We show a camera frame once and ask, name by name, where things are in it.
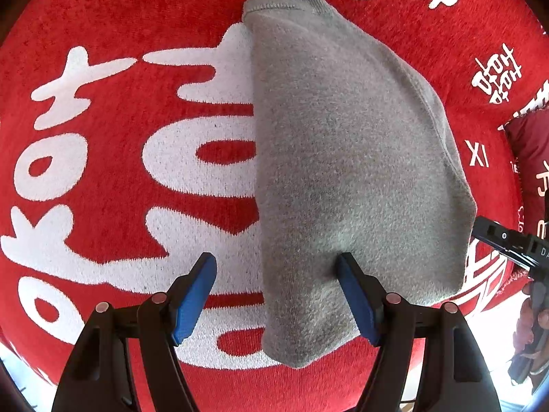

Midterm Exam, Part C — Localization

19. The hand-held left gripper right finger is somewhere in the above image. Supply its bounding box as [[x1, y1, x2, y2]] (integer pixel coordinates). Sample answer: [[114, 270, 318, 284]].
[[335, 252, 502, 412]]

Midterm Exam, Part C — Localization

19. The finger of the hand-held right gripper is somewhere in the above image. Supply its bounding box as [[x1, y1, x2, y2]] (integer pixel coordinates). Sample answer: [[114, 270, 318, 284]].
[[471, 216, 533, 267]]

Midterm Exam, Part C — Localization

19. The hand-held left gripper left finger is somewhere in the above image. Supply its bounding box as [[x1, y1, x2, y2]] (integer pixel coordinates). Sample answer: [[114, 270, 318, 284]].
[[51, 252, 219, 412]]

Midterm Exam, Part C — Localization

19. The grey sweater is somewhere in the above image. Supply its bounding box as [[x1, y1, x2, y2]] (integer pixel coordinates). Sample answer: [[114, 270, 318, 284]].
[[241, 0, 478, 369]]

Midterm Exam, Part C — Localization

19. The person's right hand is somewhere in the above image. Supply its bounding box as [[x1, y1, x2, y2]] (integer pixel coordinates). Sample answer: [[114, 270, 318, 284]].
[[512, 282, 549, 355]]

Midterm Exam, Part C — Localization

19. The dark red pillow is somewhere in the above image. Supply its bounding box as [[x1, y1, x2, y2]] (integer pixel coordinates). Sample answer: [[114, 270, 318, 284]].
[[503, 109, 549, 237]]

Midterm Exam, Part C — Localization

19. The red blanket with white print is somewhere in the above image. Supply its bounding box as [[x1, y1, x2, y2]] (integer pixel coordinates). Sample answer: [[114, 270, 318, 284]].
[[0, 0, 549, 412]]

